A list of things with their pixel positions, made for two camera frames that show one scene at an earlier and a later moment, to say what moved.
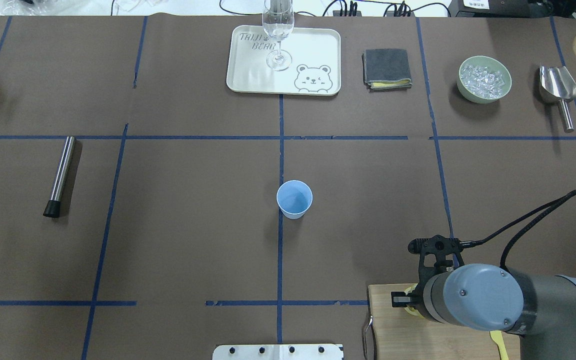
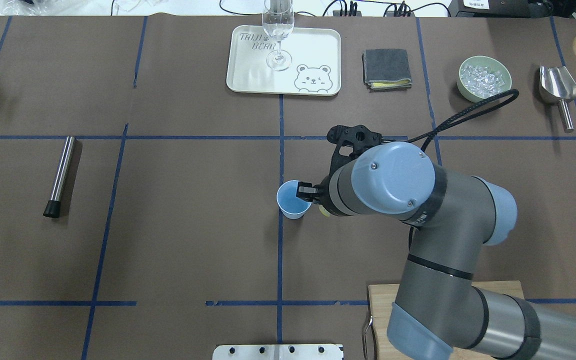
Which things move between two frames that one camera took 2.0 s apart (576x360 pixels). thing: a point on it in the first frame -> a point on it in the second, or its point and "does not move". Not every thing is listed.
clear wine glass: [278, 18] does not move
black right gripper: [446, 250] -> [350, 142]
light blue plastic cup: [294, 197] does not move
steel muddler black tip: [52, 209] does not move
